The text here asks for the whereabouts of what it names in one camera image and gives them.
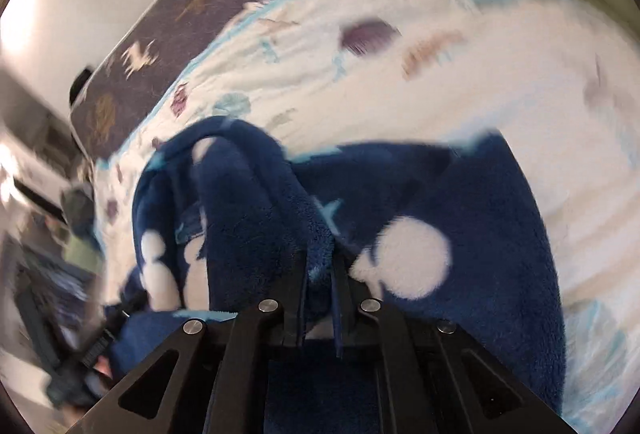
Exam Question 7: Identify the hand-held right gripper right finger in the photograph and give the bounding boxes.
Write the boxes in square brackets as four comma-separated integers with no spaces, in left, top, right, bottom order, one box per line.
[330,258,577,434]

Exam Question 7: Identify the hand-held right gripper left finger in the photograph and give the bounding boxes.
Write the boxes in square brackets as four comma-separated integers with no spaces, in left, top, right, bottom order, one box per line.
[79,263,308,434]

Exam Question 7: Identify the navy fleece star-print garment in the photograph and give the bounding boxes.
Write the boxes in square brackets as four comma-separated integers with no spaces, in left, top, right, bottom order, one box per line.
[107,114,568,434]

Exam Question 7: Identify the green cloth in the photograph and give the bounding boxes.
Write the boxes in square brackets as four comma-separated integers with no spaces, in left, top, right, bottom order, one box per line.
[65,234,103,272]

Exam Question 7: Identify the grey bag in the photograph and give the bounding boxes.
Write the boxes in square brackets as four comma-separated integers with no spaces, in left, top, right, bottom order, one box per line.
[60,187,98,240]

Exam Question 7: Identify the white seashell-print blanket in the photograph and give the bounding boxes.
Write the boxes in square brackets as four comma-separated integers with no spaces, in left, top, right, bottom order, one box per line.
[92,0,640,431]

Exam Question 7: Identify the black cloth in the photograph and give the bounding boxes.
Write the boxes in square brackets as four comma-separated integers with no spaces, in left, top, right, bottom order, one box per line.
[69,68,95,108]

